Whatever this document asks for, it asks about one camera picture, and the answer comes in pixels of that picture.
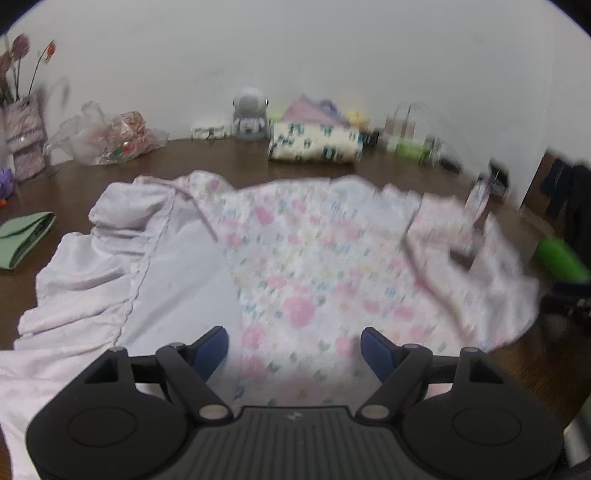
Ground dark blurred object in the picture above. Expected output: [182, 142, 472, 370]
[541, 281, 591, 320]

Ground green fabric pouch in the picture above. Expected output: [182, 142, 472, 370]
[0, 211, 58, 272]

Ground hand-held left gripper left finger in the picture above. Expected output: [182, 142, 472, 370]
[83, 326, 230, 423]

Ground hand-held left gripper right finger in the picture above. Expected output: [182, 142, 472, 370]
[360, 327, 505, 422]

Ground folded white green-print cloth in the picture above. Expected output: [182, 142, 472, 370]
[268, 120, 365, 163]

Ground small white patterned box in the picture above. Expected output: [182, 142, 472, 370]
[191, 124, 230, 141]

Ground grey astronaut figurine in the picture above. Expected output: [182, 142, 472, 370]
[231, 87, 272, 140]

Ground clear gift bag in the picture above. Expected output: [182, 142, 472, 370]
[383, 100, 430, 155]

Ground pink and purple cloth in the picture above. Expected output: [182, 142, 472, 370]
[281, 95, 347, 126]

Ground pink floral dress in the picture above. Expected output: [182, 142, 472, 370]
[0, 170, 541, 480]

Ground clear plastic bag of snacks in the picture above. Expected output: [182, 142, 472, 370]
[46, 100, 171, 167]

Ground dark hanging clothes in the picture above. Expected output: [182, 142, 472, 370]
[538, 154, 591, 241]

